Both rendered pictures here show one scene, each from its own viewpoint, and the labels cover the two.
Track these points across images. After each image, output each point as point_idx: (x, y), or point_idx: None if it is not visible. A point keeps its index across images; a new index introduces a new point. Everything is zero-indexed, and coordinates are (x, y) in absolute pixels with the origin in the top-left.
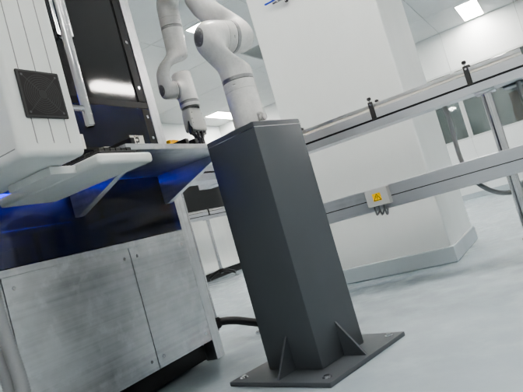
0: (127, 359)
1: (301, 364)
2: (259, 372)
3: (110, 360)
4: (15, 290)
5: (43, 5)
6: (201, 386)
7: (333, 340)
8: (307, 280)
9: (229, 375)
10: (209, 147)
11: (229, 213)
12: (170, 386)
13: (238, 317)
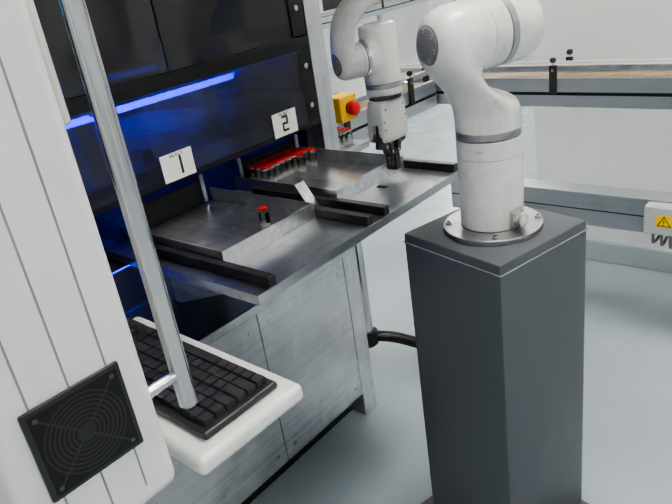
0: (245, 468)
1: None
2: None
3: (222, 479)
4: None
5: (78, 202)
6: (340, 503)
7: None
8: (524, 495)
9: (380, 492)
10: (408, 242)
11: (422, 349)
12: (300, 470)
13: (403, 336)
